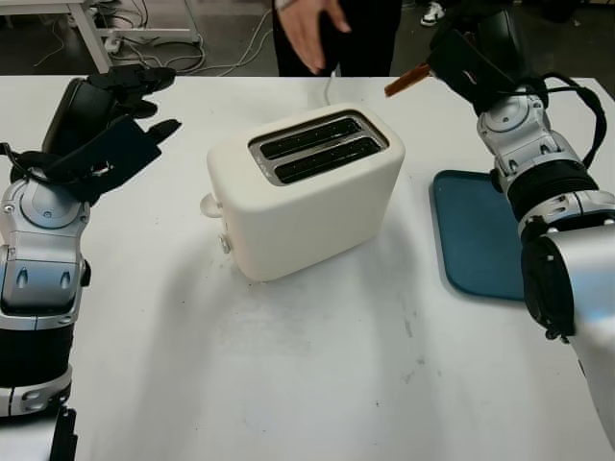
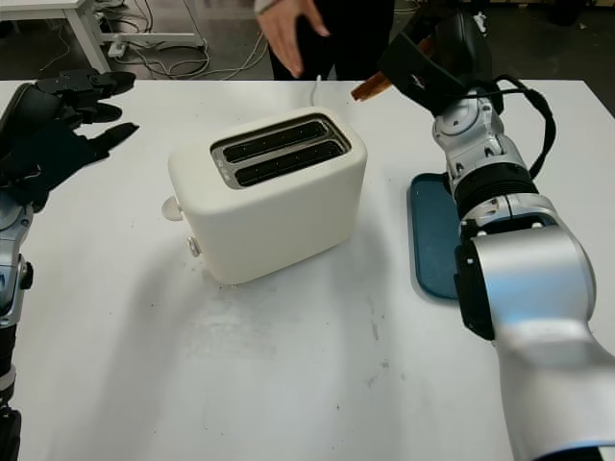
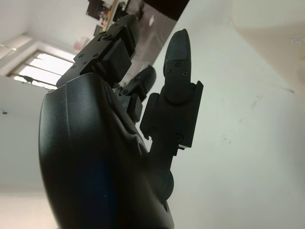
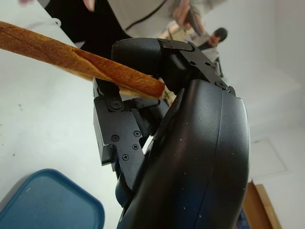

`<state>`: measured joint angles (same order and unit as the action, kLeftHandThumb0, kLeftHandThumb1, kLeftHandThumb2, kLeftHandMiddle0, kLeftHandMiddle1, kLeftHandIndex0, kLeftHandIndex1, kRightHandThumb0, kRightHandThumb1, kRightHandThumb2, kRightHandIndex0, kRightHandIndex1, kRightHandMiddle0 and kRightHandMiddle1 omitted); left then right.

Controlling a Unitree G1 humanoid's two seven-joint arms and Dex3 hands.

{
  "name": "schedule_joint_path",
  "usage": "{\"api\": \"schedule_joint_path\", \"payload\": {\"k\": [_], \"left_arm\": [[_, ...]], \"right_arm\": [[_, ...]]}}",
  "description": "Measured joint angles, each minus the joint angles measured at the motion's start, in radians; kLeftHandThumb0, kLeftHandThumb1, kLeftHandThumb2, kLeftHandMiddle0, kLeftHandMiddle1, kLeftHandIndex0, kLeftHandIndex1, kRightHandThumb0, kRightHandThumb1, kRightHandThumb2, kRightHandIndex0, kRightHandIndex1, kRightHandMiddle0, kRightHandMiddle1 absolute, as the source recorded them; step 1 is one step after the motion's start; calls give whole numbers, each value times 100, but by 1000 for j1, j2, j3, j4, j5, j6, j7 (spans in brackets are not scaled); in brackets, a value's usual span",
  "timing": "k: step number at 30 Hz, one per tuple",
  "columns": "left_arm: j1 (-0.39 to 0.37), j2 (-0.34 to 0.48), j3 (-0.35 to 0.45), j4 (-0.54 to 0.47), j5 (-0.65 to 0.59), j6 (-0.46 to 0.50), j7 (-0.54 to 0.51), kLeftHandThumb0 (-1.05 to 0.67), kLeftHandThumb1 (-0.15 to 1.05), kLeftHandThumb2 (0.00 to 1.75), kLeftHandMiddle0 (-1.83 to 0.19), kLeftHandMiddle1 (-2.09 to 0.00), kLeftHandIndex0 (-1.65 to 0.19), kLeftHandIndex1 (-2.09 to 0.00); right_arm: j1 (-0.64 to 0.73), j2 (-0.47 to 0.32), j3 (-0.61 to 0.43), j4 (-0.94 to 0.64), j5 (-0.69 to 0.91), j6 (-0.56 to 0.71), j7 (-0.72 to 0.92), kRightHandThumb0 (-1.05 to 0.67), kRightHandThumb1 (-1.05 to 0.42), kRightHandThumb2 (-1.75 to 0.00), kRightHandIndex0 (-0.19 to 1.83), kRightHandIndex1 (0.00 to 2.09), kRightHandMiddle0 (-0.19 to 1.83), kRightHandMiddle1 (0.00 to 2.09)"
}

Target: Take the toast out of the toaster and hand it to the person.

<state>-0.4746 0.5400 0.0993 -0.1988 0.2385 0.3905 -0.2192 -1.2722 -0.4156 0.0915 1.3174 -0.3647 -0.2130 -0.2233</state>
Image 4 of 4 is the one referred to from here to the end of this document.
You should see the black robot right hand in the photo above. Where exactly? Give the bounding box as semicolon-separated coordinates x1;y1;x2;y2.
91;37;251;229

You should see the dark phone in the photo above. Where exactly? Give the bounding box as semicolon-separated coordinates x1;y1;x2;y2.
187;4;204;34

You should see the brown toast slice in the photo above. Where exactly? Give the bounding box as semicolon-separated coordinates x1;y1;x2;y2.
0;20;165;100

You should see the person in white sneakers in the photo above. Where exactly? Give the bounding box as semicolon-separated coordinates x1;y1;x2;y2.
197;27;230;63

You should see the person in black trousers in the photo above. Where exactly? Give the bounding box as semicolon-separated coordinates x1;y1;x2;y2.
19;0;206;58

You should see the black chair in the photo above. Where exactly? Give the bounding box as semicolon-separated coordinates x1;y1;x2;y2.
214;56;225;79

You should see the blue plastic tray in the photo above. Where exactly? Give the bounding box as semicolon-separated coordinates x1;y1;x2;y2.
0;168;105;229

